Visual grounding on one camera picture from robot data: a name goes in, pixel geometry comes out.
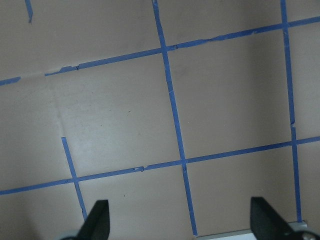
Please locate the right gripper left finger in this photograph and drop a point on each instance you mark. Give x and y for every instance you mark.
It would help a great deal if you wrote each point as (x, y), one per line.
(97, 223)

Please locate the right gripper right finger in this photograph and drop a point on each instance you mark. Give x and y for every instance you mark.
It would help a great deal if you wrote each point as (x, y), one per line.
(266, 222)

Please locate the brown paper table cover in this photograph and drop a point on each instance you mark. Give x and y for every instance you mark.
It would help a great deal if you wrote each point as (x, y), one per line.
(175, 111)

